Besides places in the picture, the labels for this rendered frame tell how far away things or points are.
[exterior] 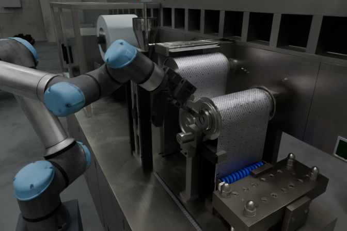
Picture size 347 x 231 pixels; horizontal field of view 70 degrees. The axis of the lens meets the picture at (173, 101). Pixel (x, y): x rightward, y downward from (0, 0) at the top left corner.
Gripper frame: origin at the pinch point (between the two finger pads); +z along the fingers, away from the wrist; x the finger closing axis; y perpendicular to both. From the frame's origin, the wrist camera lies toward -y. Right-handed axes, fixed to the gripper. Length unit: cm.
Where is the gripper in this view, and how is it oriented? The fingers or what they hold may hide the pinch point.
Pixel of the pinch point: (194, 115)
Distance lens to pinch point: 82.5
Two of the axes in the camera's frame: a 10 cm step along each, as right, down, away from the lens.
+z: 6.6, 4.5, 6.0
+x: -5.1, -3.3, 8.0
